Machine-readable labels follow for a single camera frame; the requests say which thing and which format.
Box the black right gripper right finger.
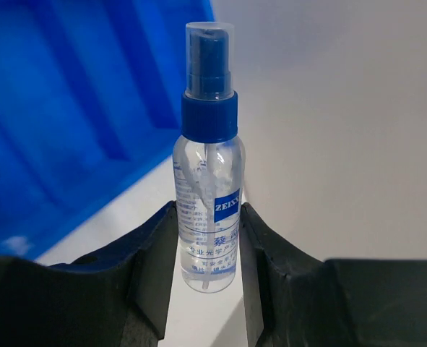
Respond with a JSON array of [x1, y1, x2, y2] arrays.
[[239, 203, 427, 346]]

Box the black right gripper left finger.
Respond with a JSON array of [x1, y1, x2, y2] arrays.
[[0, 202, 177, 346]]

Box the blue compartment storage bin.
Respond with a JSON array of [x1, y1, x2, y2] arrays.
[[0, 1, 214, 260]]

